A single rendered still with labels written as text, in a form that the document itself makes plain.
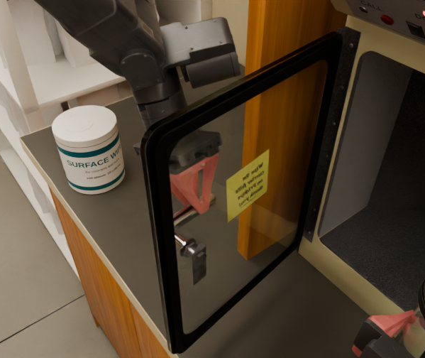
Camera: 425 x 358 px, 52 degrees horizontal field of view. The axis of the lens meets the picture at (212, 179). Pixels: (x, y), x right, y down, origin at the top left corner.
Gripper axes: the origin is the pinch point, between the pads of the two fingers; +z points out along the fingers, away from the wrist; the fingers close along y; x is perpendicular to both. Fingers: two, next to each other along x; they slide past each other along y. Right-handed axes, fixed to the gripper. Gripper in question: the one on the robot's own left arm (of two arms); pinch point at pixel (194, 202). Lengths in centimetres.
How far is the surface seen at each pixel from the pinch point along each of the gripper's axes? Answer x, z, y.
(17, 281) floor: 10, 67, 148
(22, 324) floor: 17, 75, 129
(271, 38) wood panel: -15.2, -16.5, -4.8
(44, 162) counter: 0, 2, 60
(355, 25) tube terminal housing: -21.9, -15.5, -12.3
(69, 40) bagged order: -31, -21, 92
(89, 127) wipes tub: -6.1, -5.5, 40.4
